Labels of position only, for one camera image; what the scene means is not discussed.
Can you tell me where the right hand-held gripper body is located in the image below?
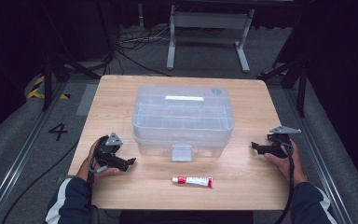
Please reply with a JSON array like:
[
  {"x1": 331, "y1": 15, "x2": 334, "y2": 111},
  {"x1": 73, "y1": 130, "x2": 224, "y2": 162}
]
[{"x1": 269, "y1": 125, "x2": 302, "y2": 159}]

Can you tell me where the black floor cable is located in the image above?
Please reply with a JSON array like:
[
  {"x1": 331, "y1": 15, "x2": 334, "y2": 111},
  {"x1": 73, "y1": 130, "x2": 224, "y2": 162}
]
[{"x1": 1, "y1": 139, "x2": 80, "y2": 224}]

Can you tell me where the grey metal table frame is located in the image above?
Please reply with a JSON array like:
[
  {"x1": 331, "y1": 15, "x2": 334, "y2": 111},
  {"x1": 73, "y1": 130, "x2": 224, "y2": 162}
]
[{"x1": 166, "y1": 4, "x2": 256, "y2": 74}]

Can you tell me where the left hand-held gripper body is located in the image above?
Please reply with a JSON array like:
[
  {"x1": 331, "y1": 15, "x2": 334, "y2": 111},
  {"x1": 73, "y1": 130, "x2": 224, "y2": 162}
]
[{"x1": 93, "y1": 132, "x2": 124, "y2": 168}]

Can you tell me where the clear plastic storage box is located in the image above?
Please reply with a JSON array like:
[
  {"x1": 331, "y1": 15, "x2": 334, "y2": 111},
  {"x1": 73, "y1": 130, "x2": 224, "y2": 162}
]
[{"x1": 131, "y1": 83, "x2": 236, "y2": 162}]

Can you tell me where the red and white tube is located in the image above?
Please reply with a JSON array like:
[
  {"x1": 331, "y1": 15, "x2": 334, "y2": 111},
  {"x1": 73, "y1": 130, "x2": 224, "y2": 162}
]
[{"x1": 171, "y1": 175, "x2": 214, "y2": 189}]

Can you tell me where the yellow black hazard tape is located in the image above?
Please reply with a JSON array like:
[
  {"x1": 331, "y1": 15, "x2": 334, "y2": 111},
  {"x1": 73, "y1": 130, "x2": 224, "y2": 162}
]
[{"x1": 26, "y1": 75, "x2": 72, "y2": 101}]

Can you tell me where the bundle of floor cables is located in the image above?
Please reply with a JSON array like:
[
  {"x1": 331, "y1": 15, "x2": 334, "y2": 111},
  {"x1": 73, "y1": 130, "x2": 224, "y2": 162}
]
[{"x1": 115, "y1": 24, "x2": 172, "y2": 77}]

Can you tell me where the person's left hand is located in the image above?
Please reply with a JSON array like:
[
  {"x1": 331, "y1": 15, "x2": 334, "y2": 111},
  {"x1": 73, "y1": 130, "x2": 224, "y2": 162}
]
[{"x1": 76, "y1": 138, "x2": 121, "y2": 182}]

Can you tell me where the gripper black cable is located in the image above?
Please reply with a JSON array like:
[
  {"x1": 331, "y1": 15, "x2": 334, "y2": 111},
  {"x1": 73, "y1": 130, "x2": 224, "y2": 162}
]
[
  {"x1": 273, "y1": 138, "x2": 296, "y2": 224},
  {"x1": 85, "y1": 157, "x2": 110, "y2": 224}
]

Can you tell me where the black metal stand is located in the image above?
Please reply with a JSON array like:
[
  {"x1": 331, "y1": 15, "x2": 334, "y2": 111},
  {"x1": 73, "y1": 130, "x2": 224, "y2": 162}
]
[
  {"x1": 255, "y1": 52, "x2": 310, "y2": 119},
  {"x1": 41, "y1": 0, "x2": 119, "y2": 112}
]

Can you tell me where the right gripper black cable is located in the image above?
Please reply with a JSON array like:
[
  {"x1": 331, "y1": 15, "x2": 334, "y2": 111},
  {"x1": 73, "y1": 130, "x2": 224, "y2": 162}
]
[{"x1": 273, "y1": 138, "x2": 296, "y2": 224}]

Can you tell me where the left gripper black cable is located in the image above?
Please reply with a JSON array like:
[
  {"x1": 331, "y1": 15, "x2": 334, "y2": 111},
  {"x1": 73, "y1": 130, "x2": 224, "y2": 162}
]
[{"x1": 85, "y1": 157, "x2": 110, "y2": 224}]

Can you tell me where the person's right hand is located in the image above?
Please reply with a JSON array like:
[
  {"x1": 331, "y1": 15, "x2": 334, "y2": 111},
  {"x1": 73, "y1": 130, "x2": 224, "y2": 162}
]
[{"x1": 264, "y1": 140, "x2": 309, "y2": 188}]

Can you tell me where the metal floor rail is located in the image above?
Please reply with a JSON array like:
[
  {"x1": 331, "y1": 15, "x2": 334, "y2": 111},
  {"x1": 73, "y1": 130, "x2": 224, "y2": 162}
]
[
  {"x1": 282, "y1": 88, "x2": 352, "y2": 224},
  {"x1": 0, "y1": 81, "x2": 67, "y2": 224}
]

